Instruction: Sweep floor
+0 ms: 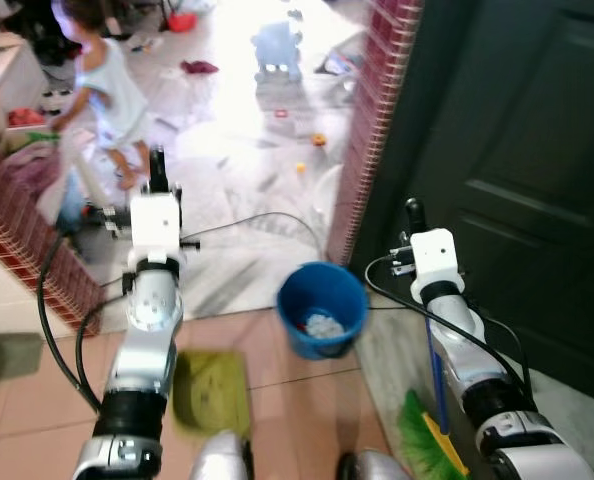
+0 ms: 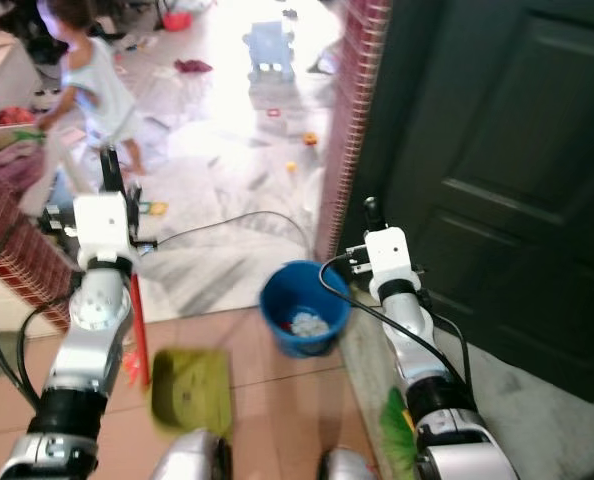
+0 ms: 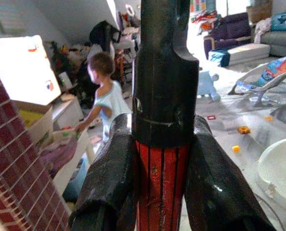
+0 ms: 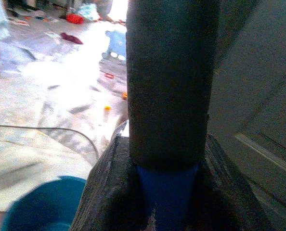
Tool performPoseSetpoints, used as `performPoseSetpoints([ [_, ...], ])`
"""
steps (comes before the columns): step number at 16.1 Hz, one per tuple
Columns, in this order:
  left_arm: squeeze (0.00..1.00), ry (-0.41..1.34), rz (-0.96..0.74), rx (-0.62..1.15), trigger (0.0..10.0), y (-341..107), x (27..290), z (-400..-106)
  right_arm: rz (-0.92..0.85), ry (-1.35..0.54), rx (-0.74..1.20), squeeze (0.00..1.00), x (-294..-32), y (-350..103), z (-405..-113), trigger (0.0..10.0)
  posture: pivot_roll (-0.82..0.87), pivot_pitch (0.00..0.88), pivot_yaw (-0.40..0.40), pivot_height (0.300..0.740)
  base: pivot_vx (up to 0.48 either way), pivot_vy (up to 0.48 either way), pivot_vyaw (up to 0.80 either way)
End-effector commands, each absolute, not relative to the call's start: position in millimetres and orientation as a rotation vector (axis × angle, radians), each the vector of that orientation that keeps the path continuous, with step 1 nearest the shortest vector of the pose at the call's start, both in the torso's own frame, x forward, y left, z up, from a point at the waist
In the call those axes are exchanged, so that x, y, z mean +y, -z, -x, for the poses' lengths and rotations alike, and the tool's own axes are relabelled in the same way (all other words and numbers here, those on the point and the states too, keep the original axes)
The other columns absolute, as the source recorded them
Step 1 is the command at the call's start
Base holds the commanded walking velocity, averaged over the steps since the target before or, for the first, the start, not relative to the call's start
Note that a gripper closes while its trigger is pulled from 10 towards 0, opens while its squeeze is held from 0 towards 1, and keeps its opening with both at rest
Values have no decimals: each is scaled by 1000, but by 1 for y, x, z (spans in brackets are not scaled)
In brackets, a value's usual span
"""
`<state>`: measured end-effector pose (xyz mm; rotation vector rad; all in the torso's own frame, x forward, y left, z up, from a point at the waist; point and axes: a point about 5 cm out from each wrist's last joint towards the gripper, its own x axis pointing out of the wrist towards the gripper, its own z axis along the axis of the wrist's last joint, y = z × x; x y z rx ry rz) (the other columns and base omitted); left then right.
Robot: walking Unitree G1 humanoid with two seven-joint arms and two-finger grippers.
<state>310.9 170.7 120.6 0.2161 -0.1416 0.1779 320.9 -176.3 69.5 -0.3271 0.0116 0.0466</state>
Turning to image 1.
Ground green broom with blue handle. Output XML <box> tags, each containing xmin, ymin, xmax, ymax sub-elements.
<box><xmin>395</xmin><ymin>318</ymin><xmax>471</xmax><ymax>480</ymax></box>

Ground green dustpan with red handle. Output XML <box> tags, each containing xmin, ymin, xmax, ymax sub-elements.
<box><xmin>171</xmin><ymin>349</ymin><xmax>253</xmax><ymax>437</ymax></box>

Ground child in white dress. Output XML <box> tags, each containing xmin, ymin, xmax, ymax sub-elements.
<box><xmin>45</xmin><ymin>0</ymin><xmax>154</xmax><ymax>192</ymax></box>

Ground dark red cloth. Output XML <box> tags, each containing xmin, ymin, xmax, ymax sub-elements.
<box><xmin>181</xmin><ymin>59</ymin><xmax>221</xmax><ymax>77</ymax></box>

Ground dark green door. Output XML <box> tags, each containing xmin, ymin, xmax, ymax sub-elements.
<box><xmin>350</xmin><ymin>0</ymin><xmax>594</xmax><ymax>405</ymax></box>

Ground pink cloth pile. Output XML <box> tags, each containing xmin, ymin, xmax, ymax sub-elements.
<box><xmin>2</xmin><ymin>143</ymin><xmax>66</xmax><ymax>196</ymax></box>

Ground blue plastic bucket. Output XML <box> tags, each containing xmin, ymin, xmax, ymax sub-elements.
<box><xmin>276</xmin><ymin>261</ymin><xmax>370</xmax><ymax>360</ymax></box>

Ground white crumpled paper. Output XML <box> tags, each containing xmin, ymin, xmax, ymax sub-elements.
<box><xmin>304</xmin><ymin>313</ymin><xmax>347</xmax><ymax>338</ymax></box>

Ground red fabric item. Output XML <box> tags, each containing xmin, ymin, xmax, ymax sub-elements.
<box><xmin>7</xmin><ymin>108</ymin><xmax>44</xmax><ymax>128</ymax></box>

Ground red plastic basin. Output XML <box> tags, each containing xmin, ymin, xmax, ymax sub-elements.
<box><xmin>165</xmin><ymin>9</ymin><xmax>199</xmax><ymax>34</ymax></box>

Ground blue toy vehicle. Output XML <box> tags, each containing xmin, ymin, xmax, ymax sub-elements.
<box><xmin>251</xmin><ymin>21</ymin><xmax>304</xmax><ymax>84</ymax></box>

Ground silver right robot leg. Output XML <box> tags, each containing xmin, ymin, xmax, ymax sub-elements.
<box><xmin>339</xmin><ymin>449</ymin><xmax>410</xmax><ymax>480</ymax></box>

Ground silver robot leg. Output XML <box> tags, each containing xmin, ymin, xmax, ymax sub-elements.
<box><xmin>339</xmin><ymin>449</ymin><xmax>410</xmax><ymax>480</ymax></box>
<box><xmin>191</xmin><ymin>430</ymin><xmax>254</xmax><ymax>480</ymax></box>

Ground silver left robot leg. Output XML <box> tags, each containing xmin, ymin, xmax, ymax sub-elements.
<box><xmin>191</xmin><ymin>430</ymin><xmax>254</xmax><ymax>480</ymax></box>

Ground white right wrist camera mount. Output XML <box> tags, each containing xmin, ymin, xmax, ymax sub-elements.
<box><xmin>409</xmin><ymin>228</ymin><xmax>464</xmax><ymax>287</ymax></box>

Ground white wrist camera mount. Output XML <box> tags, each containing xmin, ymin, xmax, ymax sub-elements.
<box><xmin>127</xmin><ymin>192</ymin><xmax>185</xmax><ymax>264</ymax></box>
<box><xmin>409</xmin><ymin>228</ymin><xmax>464</xmax><ymax>287</ymax></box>

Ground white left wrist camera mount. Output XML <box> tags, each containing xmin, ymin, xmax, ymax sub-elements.
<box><xmin>127</xmin><ymin>192</ymin><xmax>185</xmax><ymax>264</ymax></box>

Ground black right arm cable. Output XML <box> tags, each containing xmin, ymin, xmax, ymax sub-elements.
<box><xmin>363</xmin><ymin>254</ymin><xmax>534</xmax><ymax>393</ymax></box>

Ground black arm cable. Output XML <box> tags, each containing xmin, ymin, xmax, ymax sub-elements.
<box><xmin>363</xmin><ymin>254</ymin><xmax>534</xmax><ymax>393</ymax></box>
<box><xmin>35</xmin><ymin>232</ymin><xmax>113</xmax><ymax>413</ymax></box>

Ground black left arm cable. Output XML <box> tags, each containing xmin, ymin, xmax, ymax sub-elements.
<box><xmin>35</xmin><ymin>232</ymin><xmax>113</xmax><ymax>413</ymax></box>

